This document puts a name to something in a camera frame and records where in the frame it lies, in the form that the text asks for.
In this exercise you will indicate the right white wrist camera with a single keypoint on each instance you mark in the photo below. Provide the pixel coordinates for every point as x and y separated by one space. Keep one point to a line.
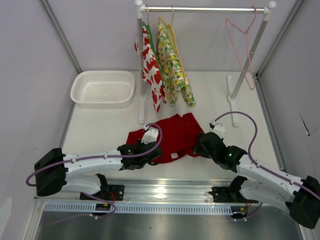
217 128

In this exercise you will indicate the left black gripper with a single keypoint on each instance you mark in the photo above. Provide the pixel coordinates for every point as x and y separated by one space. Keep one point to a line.
139 143

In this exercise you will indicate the white metal clothes rack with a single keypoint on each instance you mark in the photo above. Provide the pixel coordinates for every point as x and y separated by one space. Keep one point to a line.
245 68

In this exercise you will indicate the yellow wooden hanger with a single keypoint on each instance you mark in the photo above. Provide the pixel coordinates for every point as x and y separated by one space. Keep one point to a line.
172 37

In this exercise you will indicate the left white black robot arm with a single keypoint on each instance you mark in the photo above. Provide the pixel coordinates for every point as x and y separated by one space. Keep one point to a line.
58 172

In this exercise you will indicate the white slotted cable duct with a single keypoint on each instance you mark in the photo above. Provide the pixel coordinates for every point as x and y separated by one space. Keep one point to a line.
135 208

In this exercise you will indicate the green hanger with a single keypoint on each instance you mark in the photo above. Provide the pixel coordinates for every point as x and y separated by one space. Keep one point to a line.
150 38

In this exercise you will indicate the red skirt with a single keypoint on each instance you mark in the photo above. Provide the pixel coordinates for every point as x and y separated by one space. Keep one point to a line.
179 137

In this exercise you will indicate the lemon print garment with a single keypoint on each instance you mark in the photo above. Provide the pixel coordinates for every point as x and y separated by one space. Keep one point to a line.
172 74

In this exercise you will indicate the white plastic basket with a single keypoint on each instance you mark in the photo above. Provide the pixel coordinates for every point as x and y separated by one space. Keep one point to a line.
105 89

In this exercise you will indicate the red flower print garment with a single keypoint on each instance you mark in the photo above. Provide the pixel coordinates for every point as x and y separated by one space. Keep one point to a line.
151 73

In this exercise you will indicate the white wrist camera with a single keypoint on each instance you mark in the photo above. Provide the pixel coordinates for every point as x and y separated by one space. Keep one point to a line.
217 128
150 135

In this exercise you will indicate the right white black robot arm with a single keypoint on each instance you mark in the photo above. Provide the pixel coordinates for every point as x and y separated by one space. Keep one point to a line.
299 197

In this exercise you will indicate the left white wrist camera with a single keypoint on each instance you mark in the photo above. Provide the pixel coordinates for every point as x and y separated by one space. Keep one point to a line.
150 135

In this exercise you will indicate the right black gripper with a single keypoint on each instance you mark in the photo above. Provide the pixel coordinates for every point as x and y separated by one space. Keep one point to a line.
203 153

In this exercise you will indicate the aluminium rail base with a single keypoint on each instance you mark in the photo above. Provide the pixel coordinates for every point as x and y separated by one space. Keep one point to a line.
165 191

